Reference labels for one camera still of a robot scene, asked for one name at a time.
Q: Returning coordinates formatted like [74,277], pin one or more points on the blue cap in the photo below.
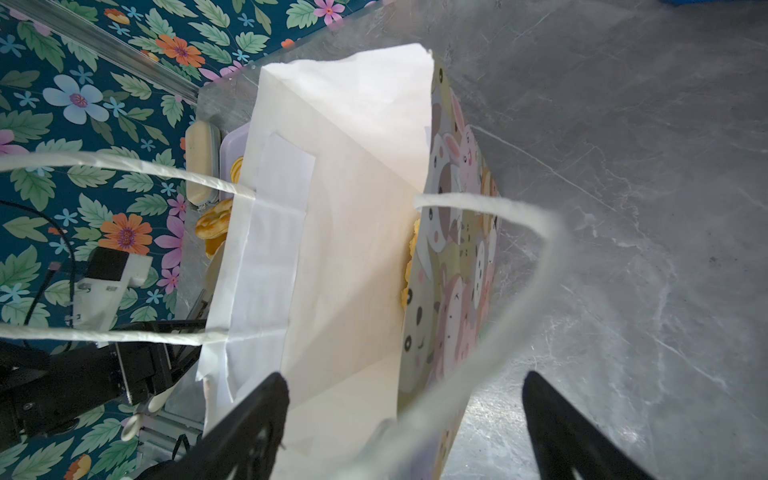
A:
[697,2]

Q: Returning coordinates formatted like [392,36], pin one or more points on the lilac plastic tray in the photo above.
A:
[232,147]

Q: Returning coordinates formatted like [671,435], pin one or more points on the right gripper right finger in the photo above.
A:
[565,444]

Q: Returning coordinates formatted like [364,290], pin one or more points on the white cartoon paper bag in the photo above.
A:
[342,157]

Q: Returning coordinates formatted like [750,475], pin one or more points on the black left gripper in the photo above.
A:
[148,369]

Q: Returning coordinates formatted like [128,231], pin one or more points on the round yellow bun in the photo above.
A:
[213,245]

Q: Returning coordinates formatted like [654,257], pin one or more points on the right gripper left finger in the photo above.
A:
[242,446]

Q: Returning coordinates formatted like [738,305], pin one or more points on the ribbed spiral bread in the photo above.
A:
[235,170]

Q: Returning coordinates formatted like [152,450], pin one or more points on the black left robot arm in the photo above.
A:
[51,377]

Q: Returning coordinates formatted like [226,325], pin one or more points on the scalloped yellow bread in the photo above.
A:
[405,293]

